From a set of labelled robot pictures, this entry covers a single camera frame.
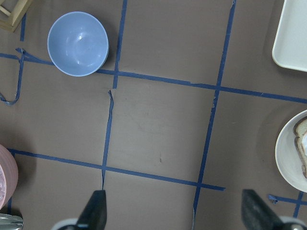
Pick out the toast with fried egg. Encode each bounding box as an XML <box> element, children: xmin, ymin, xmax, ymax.
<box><xmin>293</xmin><ymin>117</ymin><xmax>307</xmax><ymax>178</ymax></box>

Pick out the metal scoop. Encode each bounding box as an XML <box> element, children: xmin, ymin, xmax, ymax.
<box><xmin>0</xmin><ymin>214</ymin><xmax>24</xmax><ymax>230</ymax></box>

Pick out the pink bowl with ice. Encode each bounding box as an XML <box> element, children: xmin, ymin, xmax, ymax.
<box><xmin>0</xmin><ymin>145</ymin><xmax>18</xmax><ymax>208</ymax></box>

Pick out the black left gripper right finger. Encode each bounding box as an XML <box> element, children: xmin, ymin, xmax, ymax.
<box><xmin>241</xmin><ymin>189</ymin><xmax>284</xmax><ymax>230</ymax></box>

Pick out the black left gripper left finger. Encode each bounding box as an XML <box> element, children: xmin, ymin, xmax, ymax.
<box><xmin>76</xmin><ymin>190</ymin><xmax>107</xmax><ymax>230</ymax></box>

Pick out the cream bear tray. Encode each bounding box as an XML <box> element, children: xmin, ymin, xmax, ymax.
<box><xmin>272</xmin><ymin>0</ymin><xmax>307</xmax><ymax>72</ymax></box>

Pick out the wooden cup rack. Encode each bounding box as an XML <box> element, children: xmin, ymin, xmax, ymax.
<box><xmin>0</xmin><ymin>0</ymin><xmax>33</xmax><ymax>32</ymax></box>

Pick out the blue bowl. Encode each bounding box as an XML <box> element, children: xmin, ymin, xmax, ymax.
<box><xmin>47</xmin><ymin>11</ymin><xmax>109</xmax><ymax>77</ymax></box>

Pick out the white round plate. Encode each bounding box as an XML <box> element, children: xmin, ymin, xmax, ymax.
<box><xmin>275</xmin><ymin>110</ymin><xmax>307</xmax><ymax>192</ymax></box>

